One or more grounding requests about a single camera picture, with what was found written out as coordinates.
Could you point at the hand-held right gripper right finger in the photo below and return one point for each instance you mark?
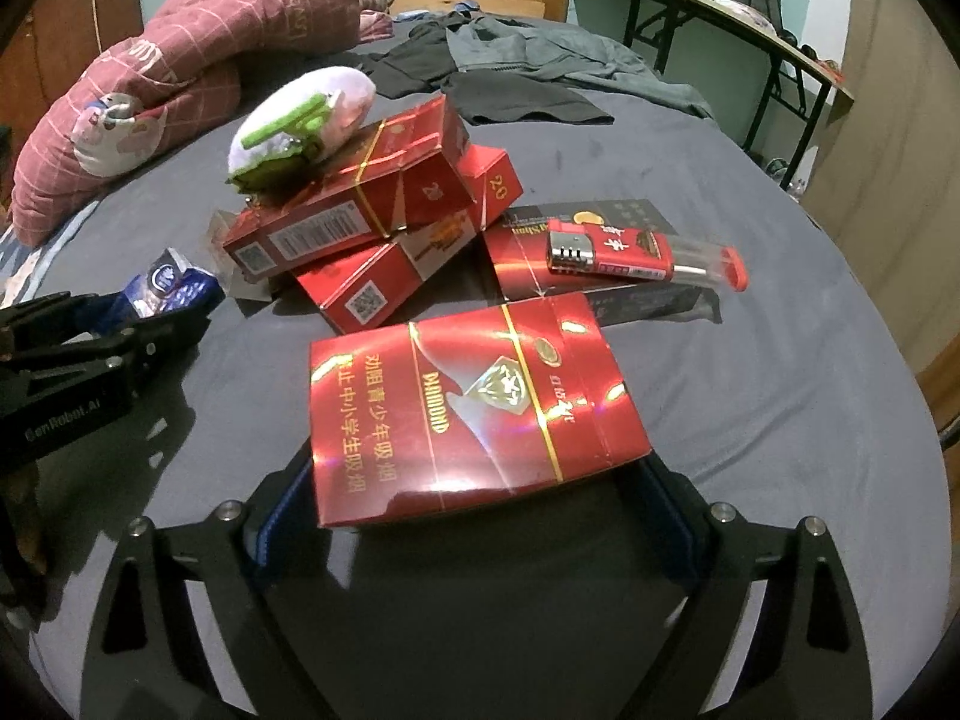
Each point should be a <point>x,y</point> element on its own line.
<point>675,532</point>

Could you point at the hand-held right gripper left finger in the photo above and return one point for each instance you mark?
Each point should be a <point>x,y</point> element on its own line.
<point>281,532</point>

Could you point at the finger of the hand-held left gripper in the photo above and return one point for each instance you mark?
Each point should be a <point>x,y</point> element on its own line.
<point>67,315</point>
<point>157,337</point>

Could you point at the blue tissue packet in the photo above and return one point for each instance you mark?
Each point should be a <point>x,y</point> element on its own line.
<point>176,285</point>

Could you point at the red cigarette pack yellow text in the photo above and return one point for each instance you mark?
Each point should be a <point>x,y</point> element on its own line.
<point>465,420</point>

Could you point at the white green plush toy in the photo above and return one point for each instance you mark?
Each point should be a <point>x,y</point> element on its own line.
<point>300,120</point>

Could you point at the dark red cigarette box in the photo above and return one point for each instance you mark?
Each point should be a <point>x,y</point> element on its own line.
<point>517,262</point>

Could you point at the grey bed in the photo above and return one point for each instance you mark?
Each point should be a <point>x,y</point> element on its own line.
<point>750,390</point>

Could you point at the red cigarette box gold figure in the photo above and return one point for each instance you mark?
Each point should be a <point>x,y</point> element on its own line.
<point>375,285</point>

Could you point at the long red cigarette box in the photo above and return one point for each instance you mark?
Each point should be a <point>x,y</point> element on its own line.
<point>337,195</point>

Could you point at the pink checked quilt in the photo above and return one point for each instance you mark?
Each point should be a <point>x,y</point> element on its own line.
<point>150,90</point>

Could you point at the wooden wardrobe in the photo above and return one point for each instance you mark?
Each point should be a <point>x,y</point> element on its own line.
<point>45,37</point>

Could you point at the red lighter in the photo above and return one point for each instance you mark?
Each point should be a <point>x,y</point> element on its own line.
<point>622,251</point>

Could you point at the plastic bottle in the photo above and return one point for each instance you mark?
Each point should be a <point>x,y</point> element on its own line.
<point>791,180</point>

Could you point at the dark shirt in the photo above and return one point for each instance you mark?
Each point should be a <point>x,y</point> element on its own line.
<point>409,64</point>

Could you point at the dark shorts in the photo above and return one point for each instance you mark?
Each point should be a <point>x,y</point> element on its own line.
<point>525,101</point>

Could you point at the blue cloth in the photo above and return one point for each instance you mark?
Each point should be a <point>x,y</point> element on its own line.
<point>469,9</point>

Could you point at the grey jacket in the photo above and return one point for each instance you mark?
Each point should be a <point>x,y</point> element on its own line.
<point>570,52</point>

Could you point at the dark object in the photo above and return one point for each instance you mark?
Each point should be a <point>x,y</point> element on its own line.
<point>799,45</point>

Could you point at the white plastic bag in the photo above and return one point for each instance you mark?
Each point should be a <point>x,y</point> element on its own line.
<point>746,16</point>

